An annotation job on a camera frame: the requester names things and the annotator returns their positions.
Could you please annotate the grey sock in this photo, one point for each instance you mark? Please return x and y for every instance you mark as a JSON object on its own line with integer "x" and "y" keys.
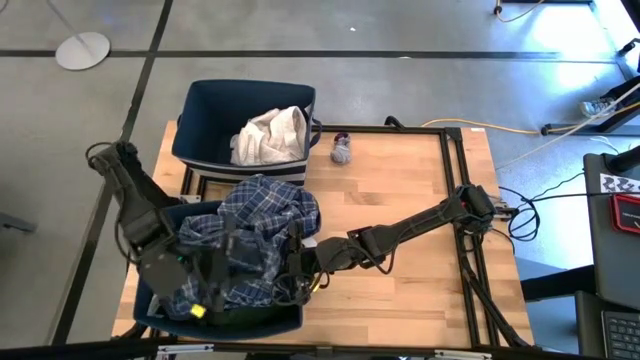
{"x": 341, "y": 150}

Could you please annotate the person's shoe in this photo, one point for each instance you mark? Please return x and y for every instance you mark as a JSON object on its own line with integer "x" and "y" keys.
{"x": 596, "y": 107}

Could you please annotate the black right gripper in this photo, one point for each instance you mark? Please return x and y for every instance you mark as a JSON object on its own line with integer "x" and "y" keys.
{"x": 306, "y": 262}

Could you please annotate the black white marker tag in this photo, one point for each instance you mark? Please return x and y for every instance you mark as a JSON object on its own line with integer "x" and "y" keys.
{"x": 620, "y": 184}

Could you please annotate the red black device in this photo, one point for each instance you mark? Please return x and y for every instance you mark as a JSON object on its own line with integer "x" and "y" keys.
{"x": 626, "y": 214}

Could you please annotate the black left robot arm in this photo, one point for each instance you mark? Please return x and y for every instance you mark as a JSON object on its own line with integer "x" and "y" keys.
{"x": 135, "y": 210}

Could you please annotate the black keyboard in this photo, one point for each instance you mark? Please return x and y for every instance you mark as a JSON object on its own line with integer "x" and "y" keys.
{"x": 622, "y": 335}

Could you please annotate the dark blue plaid shirt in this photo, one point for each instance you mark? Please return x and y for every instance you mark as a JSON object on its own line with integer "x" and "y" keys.
{"x": 265, "y": 210}

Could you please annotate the grey side desk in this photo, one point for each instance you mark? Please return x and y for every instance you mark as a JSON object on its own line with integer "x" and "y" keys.
{"x": 605, "y": 260}

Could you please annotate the yellow left gripper label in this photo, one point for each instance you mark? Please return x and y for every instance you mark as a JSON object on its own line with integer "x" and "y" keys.
{"x": 198, "y": 311}

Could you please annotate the navy white striped fabric bin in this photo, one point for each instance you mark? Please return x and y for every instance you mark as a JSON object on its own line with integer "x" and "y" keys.
{"x": 210, "y": 120}
{"x": 270, "y": 320}

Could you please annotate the yellow right gripper label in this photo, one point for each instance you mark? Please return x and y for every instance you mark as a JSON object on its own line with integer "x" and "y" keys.
{"x": 315, "y": 286}

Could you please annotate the black rig crossbar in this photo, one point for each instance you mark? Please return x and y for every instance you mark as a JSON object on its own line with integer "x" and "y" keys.
{"x": 75, "y": 350}

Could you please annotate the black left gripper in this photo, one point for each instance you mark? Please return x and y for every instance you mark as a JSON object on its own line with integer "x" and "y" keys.
{"x": 212, "y": 272}

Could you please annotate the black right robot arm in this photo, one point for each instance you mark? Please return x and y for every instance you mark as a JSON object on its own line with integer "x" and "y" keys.
{"x": 415, "y": 222}

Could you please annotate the black desk leg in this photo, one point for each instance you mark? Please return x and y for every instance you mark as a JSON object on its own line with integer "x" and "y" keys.
{"x": 590, "y": 127}

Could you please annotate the white cloth garment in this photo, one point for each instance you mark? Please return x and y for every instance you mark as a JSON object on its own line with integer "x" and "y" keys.
{"x": 272, "y": 137}

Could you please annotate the yellow gripper label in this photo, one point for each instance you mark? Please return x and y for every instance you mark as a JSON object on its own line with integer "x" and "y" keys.
{"x": 198, "y": 311}
{"x": 315, "y": 286}

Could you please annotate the round grey floor stand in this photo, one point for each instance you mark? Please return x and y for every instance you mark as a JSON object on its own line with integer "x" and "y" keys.
{"x": 82, "y": 50}

